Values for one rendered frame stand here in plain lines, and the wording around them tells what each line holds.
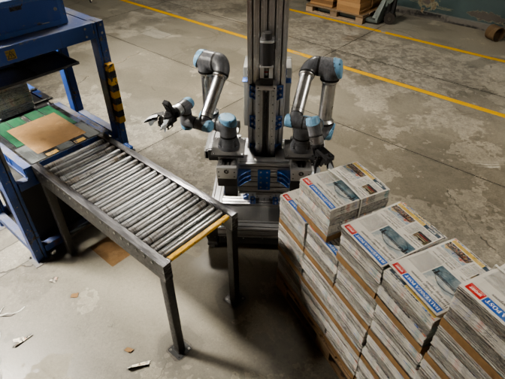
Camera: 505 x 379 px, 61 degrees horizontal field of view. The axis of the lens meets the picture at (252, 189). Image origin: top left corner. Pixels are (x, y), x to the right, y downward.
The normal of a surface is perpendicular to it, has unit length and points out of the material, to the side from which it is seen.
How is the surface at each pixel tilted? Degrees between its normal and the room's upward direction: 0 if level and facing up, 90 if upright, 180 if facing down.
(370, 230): 1
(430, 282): 0
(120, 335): 0
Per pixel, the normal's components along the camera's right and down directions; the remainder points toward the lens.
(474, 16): -0.65, 0.47
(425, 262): 0.01, -0.78
